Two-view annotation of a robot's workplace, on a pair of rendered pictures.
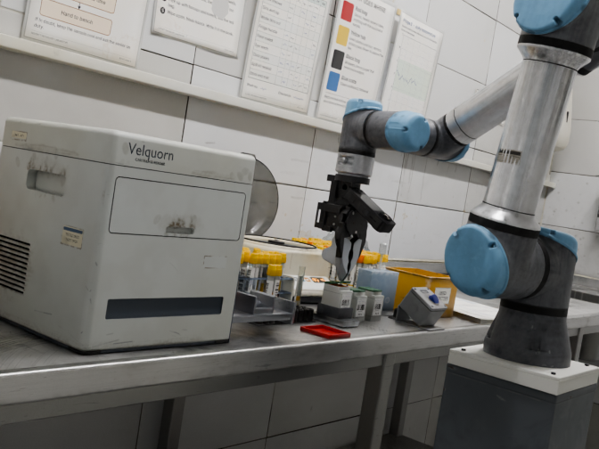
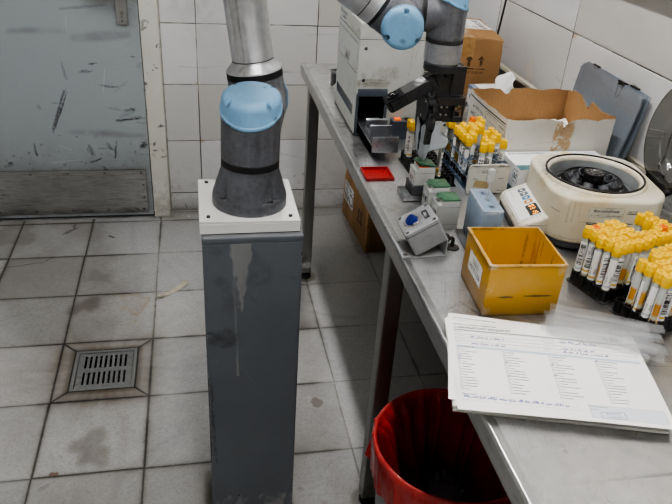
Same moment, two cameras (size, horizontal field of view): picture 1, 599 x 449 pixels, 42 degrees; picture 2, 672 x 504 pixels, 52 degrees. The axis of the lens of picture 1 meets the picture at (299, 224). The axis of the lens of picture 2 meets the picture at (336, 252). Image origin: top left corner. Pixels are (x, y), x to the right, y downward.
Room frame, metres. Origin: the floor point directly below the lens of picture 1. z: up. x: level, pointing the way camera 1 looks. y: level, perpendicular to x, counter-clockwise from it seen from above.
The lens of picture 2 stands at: (2.30, -1.31, 1.53)
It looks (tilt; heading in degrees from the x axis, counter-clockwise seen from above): 30 degrees down; 129
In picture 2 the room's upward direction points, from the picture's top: 4 degrees clockwise
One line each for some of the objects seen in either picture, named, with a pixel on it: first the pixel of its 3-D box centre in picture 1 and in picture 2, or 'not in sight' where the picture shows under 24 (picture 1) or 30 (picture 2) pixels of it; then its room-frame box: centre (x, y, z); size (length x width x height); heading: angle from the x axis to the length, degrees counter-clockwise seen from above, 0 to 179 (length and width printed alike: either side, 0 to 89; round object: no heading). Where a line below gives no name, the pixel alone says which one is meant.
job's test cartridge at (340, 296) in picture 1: (336, 300); (421, 177); (1.56, -0.10, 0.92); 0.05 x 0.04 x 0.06; 51
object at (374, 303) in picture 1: (368, 303); (445, 210); (1.67, -0.18, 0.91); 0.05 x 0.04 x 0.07; 51
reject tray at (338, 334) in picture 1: (325, 331); (377, 173); (1.42, -0.08, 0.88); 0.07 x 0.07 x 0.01; 51
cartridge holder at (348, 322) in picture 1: (334, 314); (419, 188); (1.56, -0.10, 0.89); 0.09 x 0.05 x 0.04; 51
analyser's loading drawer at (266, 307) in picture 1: (242, 307); (376, 128); (1.30, 0.07, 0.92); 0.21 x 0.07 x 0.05; 141
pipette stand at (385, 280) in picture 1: (375, 291); (482, 222); (1.77, -0.20, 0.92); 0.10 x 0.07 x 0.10; 136
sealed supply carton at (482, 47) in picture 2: not in sight; (454, 53); (1.10, 0.76, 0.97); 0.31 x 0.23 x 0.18; 135
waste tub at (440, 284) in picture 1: (419, 292); (510, 270); (1.90, -0.32, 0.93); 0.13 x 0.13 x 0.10; 47
